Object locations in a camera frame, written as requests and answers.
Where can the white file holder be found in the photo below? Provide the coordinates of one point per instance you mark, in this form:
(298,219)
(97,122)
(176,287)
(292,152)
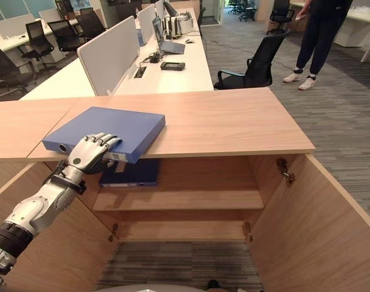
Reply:
(179,25)

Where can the wooden cabinet door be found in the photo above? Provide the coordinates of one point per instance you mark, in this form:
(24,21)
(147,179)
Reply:
(60,243)
(309,228)

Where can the neighbouring wooden cabinet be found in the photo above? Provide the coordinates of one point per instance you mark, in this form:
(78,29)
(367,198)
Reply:
(17,127)

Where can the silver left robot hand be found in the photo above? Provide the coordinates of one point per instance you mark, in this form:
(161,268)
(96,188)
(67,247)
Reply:
(84,153)

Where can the person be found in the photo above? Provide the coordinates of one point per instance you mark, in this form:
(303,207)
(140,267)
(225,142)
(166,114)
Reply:
(320,36)

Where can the white desk divider panel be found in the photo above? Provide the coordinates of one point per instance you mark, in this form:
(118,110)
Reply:
(112,54)
(146,24)

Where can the blue box folder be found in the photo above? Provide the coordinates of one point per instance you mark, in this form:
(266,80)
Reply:
(112,127)

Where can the open grey laptop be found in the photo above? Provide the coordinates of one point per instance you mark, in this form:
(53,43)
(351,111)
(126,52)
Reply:
(168,45)

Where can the black power adapter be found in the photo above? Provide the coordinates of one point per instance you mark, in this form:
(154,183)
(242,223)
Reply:
(154,58)

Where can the long white office desk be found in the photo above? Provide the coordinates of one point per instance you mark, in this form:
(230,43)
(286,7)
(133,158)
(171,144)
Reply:
(176,79)

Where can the wooden office cabinet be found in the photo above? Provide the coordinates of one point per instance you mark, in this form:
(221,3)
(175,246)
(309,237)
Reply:
(209,121)

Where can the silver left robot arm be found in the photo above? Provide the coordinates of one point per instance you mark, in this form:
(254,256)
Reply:
(36,210)

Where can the dark blue folder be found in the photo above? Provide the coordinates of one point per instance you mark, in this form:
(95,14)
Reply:
(133,175)

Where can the wooden cabinet shelf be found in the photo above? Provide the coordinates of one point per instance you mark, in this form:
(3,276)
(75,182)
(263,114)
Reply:
(179,200)

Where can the black flat handheld device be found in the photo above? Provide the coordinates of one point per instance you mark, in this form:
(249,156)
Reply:
(172,66)

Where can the metal door hinge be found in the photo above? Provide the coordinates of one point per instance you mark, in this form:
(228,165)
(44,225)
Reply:
(113,232)
(248,231)
(287,173)

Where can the dark robot foot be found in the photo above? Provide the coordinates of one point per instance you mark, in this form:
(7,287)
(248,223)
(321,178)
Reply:
(214,284)

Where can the black mesh office chair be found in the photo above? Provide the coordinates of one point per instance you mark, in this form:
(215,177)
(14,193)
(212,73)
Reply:
(264,64)

